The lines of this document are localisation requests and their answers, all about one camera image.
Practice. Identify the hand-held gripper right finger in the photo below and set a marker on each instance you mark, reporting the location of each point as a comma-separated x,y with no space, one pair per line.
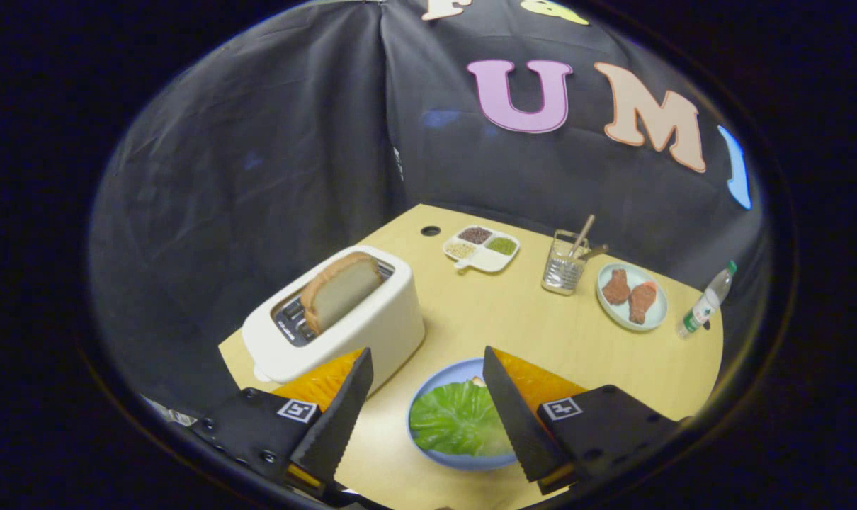
520,425

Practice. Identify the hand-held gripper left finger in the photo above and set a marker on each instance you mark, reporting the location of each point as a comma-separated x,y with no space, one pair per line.
340,425

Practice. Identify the green lettuce leaf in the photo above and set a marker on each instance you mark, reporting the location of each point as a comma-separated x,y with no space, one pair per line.
457,418

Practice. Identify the plain white bread slice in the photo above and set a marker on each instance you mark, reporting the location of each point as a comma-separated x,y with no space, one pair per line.
340,292

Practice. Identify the blue plate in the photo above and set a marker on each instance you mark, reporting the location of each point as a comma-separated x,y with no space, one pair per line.
443,374

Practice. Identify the white toaster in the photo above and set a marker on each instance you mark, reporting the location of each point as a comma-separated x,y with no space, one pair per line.
386,326

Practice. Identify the brown meat patty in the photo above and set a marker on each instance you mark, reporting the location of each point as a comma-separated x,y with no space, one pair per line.
616,287
642,303

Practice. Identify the white divided condiment dish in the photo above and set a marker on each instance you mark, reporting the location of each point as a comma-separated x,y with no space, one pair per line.
485,258

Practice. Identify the leaf patterned fabric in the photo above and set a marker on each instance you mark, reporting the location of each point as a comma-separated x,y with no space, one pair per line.
170,412

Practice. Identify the pale green plate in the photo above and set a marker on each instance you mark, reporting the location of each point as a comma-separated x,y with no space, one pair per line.
656,312

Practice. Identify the wooden utensil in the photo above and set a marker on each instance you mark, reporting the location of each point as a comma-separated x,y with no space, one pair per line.
582,234
597,251

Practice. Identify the clear plastic water bottle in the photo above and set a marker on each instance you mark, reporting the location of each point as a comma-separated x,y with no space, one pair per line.
705,304

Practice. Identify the black backdrop cloth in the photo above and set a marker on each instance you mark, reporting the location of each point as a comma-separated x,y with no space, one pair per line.
258,177

